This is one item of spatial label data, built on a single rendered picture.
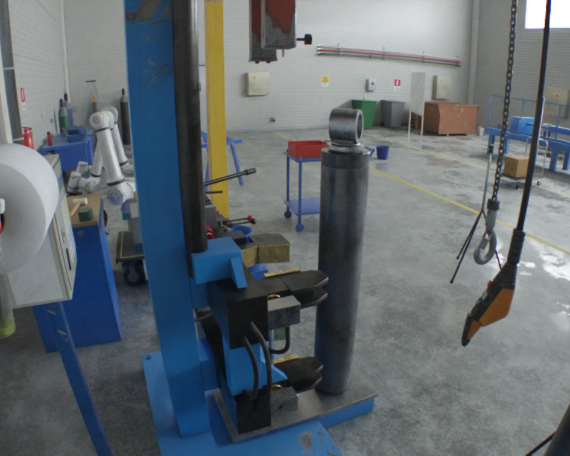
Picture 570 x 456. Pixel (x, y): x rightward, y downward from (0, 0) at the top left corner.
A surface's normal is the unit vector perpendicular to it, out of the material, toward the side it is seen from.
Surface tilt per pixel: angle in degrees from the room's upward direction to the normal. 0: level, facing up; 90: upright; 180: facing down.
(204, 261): 90
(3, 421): 0
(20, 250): 90
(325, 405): 0
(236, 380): 90
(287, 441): 0
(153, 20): 90
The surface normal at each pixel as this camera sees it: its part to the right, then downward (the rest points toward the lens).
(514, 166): -0.92, 0.14
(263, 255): 0.14, 0.36
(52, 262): 0.39, 0.33
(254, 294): 0.00, -0.93
